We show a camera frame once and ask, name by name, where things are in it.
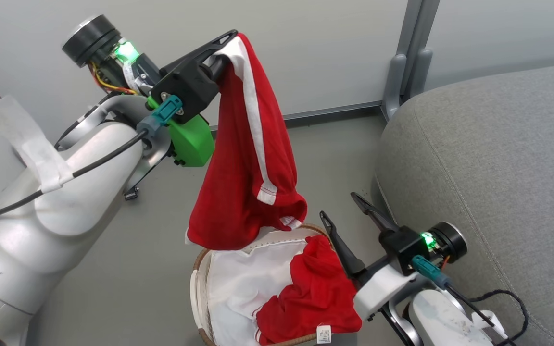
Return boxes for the black cable with teal plug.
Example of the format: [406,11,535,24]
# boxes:
[411,255,530,346]
[0,95,183,231]

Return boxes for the grey fabric sofa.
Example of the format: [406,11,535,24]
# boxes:
[371,60,554,346]

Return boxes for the red shorts with white stripe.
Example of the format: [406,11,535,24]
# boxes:
[185,32,308,251]

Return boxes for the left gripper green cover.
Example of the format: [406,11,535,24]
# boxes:
[62,14,238,168]

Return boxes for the white tape strip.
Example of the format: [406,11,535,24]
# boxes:
[0,95,74,194]

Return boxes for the cream laundry basket brown rim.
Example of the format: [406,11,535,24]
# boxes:
[189,222,340,346]

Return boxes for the white cloth basket liner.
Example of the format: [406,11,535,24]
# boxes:
[205,230,327,346]

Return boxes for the grey partition base rail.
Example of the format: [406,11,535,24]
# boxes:
[209,100,386,131]

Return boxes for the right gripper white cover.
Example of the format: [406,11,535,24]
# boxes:
[320,192,467,321]

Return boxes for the grey partition post with feet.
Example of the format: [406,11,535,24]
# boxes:
[381,0,442,122]

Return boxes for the red shirt with white label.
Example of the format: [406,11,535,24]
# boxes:
[255,235,362,346]

